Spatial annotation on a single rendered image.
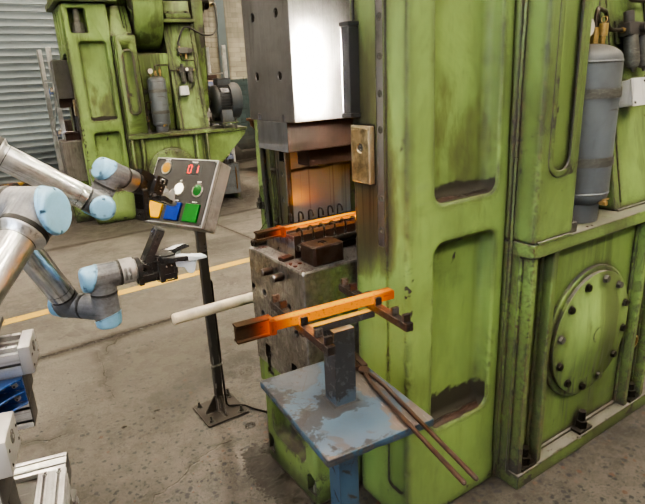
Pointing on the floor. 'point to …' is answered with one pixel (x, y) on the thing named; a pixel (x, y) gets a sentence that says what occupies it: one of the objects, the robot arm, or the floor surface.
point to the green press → (140, 90)
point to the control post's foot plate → (208, 411)
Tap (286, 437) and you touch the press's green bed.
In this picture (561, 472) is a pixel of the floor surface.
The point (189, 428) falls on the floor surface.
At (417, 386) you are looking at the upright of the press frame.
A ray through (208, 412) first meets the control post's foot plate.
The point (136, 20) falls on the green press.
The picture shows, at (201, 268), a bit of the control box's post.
